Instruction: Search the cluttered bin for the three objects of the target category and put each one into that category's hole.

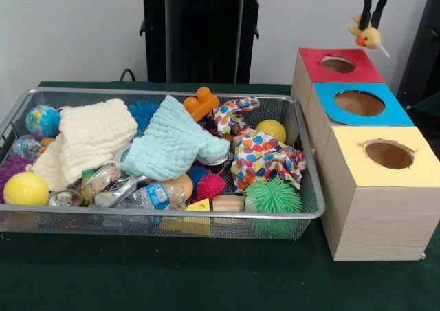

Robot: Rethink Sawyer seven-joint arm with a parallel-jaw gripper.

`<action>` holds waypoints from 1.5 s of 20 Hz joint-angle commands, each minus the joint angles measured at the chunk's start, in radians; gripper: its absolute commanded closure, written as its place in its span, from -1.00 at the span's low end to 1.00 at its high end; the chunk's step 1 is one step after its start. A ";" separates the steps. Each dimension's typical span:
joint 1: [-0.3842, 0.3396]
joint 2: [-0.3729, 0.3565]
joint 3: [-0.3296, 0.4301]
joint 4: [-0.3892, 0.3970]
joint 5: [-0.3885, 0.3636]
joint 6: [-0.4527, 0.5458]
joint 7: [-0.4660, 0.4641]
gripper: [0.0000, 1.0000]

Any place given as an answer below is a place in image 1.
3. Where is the orange toy block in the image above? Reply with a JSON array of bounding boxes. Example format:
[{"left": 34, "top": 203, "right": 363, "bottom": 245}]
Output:
[{"left": 183, "top": 87, "right": 219, "bottom": 122}]

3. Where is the clear wire mesh bin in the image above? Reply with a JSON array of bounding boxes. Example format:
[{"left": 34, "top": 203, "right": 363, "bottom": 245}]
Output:
[{"left": 0, "top": 87, "right": 326, "bottom": 239}]

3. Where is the black panel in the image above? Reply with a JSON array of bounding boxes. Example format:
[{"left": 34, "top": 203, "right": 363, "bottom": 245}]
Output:
[{"left": 399, "top": 0, "right": 440, "bottom": 112}]

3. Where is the wooden box with three holes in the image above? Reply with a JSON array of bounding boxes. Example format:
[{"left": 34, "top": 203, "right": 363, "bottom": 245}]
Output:
[{"left": 291, "top": 47, "right": 440, "bottom": 261}]

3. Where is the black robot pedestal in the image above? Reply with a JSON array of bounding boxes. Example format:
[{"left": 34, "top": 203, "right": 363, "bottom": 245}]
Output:
[{"left": 133, "top": 0, "right": 276, "bottom": 85}]

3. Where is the cream waffle cloth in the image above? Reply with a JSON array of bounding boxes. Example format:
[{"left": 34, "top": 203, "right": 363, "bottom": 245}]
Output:
[{"left": 34, "top": 98, "right": 138, "bottom": 193}]

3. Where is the yellow plush duck toy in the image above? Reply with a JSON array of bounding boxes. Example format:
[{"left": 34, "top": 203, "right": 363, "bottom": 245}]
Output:
[{"left": 349, "top": 14, "right": 391, "bottom": 58}]

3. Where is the green spiky ball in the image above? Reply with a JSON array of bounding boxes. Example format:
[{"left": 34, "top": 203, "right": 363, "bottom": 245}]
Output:
[{"left": 243, "top": 178, "right": 303, "bottom": 215}]

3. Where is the white colourful print cloth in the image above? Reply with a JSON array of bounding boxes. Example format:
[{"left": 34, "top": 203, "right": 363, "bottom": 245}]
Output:
[{"left": 206, "top": 96, "right": 261, "bottom": 136}]

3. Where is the small yellow ball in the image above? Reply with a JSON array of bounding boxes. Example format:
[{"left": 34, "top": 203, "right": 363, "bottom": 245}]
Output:
[{"left": 256, "top": 120, "right": 287, "bottom": 144}]

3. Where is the blue globe ball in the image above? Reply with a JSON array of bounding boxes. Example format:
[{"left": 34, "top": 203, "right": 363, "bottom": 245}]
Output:
[{"left": 25, "top": 105, "right": 61, "bottom": 140}]

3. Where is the polka dot cloth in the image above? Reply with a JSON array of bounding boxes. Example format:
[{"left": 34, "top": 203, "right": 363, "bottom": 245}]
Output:
[{"left": 230, "top": 129, "right": 308, "bottom": 193}]

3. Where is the blue spiky ball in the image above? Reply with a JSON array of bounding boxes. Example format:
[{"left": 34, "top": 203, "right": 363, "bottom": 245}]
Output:
[{"left": 128, "top": 100, "right": 159, "bottom": 133}]

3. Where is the large yellow ball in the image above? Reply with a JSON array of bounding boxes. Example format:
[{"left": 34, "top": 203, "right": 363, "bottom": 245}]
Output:
[{"left": 3, "top": 171, "right": 50, "bottom": 206}]

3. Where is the light teal waffle cloth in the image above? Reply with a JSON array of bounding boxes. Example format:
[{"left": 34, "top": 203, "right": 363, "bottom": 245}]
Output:
[{"left": 122, "top": 94, "right": 231, "bottom": 181}]

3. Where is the dark green tablecloth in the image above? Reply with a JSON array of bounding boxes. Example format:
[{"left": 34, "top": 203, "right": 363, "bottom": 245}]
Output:
[{"left": 0, "top": 81, "right": 440, "bottom": 311}]

